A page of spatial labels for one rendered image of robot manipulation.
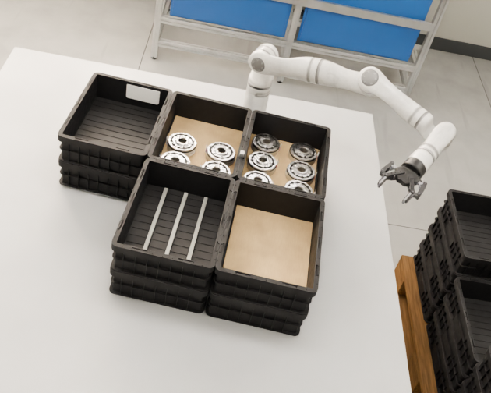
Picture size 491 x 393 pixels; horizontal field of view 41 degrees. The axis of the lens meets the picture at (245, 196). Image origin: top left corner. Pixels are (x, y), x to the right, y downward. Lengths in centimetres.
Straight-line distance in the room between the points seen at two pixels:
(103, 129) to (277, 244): 77
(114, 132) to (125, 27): 231
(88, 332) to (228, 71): 271
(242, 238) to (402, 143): 225
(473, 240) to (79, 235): 164
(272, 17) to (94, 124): 196
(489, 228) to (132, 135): 159
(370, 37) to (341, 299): 234
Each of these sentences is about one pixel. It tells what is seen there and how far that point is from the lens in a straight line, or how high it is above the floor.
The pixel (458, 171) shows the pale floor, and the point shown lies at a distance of 417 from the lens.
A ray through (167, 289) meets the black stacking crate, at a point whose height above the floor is 78.
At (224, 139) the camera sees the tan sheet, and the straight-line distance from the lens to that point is 245.
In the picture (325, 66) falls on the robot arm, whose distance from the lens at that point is 240.
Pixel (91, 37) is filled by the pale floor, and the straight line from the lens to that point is 452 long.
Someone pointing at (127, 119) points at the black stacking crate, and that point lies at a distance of 247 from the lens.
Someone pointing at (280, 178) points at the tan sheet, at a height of 83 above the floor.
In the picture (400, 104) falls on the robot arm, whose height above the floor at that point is 115.
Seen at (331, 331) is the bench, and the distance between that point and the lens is 211.
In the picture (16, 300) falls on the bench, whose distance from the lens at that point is 206.
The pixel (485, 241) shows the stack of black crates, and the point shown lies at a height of 49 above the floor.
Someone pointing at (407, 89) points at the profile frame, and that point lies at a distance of 445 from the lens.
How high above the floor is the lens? 234
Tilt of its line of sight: 43 degrees down
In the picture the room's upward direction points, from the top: 14 degrees clockwise
